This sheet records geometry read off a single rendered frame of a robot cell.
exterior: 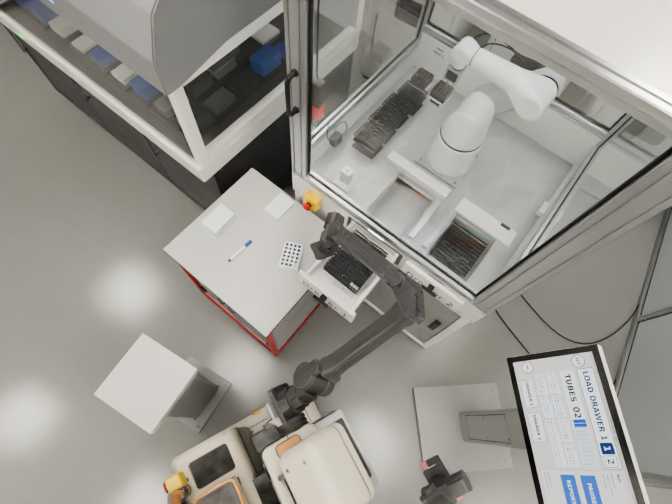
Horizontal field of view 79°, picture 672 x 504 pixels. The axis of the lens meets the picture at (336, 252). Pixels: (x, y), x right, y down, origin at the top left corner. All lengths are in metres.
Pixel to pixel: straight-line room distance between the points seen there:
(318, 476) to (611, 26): 1.15
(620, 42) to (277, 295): 1.41
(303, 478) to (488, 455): 1.66
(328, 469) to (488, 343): 1.83
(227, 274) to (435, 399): 1.41
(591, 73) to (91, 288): 2.70
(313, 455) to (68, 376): 1.97
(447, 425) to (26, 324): 2.51
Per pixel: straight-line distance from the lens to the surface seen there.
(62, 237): 3.15
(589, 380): 1.63
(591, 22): 1.04
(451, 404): 2.59
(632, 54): 1.02
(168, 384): 1.82
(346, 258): 1.72
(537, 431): 1.69
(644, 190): 1.03
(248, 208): 1.99
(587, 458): 1.65
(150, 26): 1.47
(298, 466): 1.14
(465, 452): 2.61
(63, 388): 2.84
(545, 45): 0.90
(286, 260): 1.84
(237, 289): 1.84
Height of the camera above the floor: 2.49
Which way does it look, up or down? 67 degrees down
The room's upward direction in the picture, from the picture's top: 10 degrees clockwise
